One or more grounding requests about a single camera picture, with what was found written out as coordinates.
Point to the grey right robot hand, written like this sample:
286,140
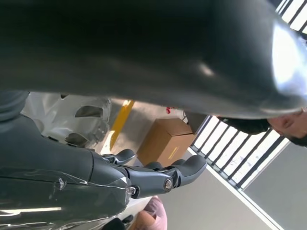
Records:
144,57

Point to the cardboard box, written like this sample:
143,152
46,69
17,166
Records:
162,143

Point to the barred window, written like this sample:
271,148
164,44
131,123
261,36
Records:
227,149

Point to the yellow double tape frame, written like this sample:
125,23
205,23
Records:
119,123

